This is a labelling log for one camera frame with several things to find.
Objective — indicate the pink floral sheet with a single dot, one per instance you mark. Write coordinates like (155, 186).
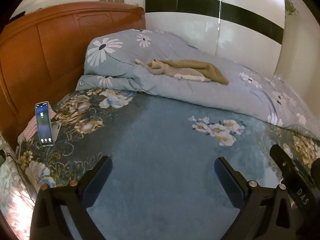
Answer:
(12, 192)

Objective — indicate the grey and white garment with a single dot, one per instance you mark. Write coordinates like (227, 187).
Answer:
(172, 72)

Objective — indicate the white phone stand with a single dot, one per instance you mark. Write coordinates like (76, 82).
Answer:
(56, 130)

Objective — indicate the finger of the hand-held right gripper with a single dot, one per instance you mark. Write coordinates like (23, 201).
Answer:
(281, 158)

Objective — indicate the smartphone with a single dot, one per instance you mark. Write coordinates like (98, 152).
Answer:
(45, 125)

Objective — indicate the light blue floral quilt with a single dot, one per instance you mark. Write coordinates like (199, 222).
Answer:
(200, 90)

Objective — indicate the tan knitted cloth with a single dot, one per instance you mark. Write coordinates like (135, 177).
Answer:
(210, 71)

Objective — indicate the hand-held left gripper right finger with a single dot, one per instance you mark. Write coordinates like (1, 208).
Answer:
(225, 180)

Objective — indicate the pink checkered cloth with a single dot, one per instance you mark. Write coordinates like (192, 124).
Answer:
(31, 130)

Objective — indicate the wooden headboard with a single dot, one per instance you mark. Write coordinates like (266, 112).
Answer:
(50, 55)

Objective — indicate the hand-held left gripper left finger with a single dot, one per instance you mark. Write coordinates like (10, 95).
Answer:
(100, 180)

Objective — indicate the white wardrobe with dark stripe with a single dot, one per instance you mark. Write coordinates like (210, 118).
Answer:
(187, 25)

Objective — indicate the blue floral bed sheet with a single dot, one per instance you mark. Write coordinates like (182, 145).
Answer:
(162, 142)

